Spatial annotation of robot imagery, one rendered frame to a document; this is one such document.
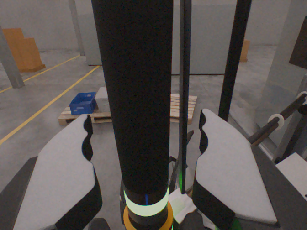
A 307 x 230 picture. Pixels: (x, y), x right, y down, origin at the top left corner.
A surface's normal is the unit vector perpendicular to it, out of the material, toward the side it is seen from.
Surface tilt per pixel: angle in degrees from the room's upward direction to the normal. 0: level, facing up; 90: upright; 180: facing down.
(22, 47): 90
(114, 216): 0
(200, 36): 90
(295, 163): 50
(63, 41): 90
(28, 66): 90
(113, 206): 0
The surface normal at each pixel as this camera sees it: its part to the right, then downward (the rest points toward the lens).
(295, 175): -0.78, -0.52
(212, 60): -0.04, 0.50
